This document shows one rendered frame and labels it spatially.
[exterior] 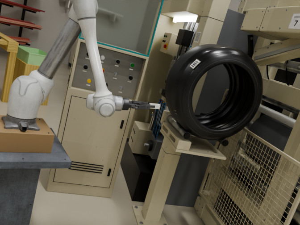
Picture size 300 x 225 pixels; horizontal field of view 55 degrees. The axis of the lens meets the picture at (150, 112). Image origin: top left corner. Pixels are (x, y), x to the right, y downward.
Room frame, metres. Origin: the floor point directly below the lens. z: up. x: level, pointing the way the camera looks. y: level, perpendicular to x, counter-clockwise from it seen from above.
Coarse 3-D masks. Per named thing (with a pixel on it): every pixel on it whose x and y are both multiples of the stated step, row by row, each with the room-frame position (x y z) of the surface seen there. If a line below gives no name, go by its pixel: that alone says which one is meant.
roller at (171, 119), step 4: (168, 120) 2.03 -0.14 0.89; (172, 120) 1.97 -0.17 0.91; (172, 124) 1.94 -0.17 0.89; (176, 124) 1.89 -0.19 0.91; (176, 128) 1.86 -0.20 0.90; (180, 128) 1.82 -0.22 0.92; (180, 132) 1.79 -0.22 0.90; (184, 132) 1.75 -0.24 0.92; (184, 136) 1.73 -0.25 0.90; (188, 136) 1.74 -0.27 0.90
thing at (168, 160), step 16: (208, 0) 2.17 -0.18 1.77; (224, 0) 2.13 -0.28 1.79; (208, 16) 2.11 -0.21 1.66; (224, 16) 2.14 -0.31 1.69; (208, 32) 2.12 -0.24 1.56; (192, 96) 2.13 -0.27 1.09; (160, 160) 2.15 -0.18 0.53; (176, 160) 2.14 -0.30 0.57; (160, 176) 2.11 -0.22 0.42; (160, 192) 2.12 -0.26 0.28; (144, 208) 2.18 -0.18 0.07; (160, 208) 2.14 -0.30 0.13
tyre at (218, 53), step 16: (192, 48) 1.91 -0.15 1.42; (208, 48) 1.77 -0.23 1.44; (224, 48) 1.76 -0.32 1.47; (176, 64) 1.85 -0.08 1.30; (208, 64) 1.70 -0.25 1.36; (224, 64) 2.05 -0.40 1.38; (240, 64) 1.75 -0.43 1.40; (256, 64) 1.84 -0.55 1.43; (176, 80) 1.72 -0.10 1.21; (192, 80) 1.68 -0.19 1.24; (240, 80) 2.08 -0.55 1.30; (256, 80) 1.80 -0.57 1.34; (176, 96) 1.70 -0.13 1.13; (240, 96) 2.07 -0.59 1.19; (256, 96) 1.81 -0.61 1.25; (192, 112) 1.69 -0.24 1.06; (224, 112) 2.08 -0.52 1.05; (240, 112) 1.99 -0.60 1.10; (192, 128) 1.72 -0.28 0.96; (208, 128) 1.73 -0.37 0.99; (224, 128) 1.79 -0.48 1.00; (240, 128) 1.81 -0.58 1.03
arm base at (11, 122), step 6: (6, 120) 1.48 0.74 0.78; (12, 120) 1.46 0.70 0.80; (18, 120) 1.46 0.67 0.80; (24, 120) 1.47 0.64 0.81; (30, 120) 1.50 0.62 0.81; (6, 126) 1.42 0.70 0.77; (12, 126) 1.44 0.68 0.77; (18, 126) 1.45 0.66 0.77; (24, 126) 1.43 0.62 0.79; (30, 126) 1.49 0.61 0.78; (36, 126) 1.52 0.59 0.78
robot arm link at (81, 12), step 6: (78, 0) 1.59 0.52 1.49; (84, 0) 1.59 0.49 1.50; (90, 0) 1.61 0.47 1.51; (78, 6) 1.59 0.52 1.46; (84, 6) 1.59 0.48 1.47; (90, 6) 1.60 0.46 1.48; (96, 6) 1.73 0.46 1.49; (78, 12) 1.59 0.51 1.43; (84, 12) 1.59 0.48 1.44; (90, 12) 1.60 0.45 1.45; (78, 18) 1.61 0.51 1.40
